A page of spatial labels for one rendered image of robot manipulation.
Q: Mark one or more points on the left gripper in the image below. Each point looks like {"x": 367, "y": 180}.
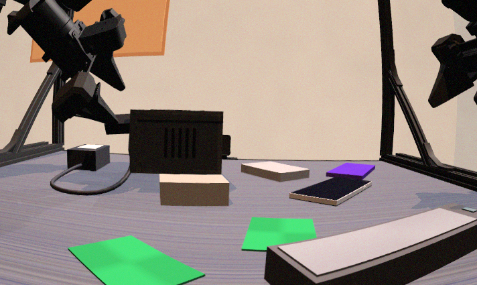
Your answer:
{"x": 457, "y": 58}

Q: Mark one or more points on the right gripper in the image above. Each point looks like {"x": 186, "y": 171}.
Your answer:
{"x": 81, "y": 90}

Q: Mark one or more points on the green flat rectangular mat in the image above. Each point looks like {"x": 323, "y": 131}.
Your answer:
{"x": 129, "y": 261}

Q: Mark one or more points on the purple flat slab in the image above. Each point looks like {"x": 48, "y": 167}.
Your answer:
{"x": 350, "y": 170}

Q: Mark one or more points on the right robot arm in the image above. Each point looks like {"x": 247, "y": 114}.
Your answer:
{"x": 43, "y": 20}

